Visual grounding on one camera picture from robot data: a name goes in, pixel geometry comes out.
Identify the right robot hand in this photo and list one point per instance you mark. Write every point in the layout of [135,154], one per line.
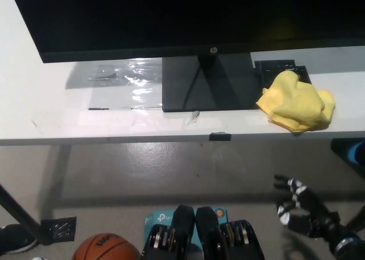
[310,214]

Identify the yellow cleaning cloth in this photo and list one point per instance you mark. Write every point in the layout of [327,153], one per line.
[296,103]

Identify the black robot body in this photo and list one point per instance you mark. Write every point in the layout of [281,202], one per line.
[208,223]

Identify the black HP monitor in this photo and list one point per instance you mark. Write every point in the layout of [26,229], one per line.
[142,20]

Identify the white desk leg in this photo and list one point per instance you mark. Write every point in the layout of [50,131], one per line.
[57,171]

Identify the black and blue object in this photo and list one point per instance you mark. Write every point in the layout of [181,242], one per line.
[342,148]

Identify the short black tape piece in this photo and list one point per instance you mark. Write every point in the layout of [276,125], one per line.
[220,136]

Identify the teal TP-Link box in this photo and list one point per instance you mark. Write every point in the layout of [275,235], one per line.
[159,218]

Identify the crumpled clear tape piece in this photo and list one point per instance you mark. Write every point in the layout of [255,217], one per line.
[193,118]

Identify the black tray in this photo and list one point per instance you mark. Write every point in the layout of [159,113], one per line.
[271,67]

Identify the orange basketball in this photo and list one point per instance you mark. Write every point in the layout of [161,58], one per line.
[105,250]

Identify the transparent plastic sheet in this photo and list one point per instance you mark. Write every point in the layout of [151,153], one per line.
[137,80]

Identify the thin black tape strip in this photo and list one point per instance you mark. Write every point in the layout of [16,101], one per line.
[98,109]

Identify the black floor tape patch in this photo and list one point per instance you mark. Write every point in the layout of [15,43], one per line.
[58,228]

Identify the black shoe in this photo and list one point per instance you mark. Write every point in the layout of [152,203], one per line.
[14,240]

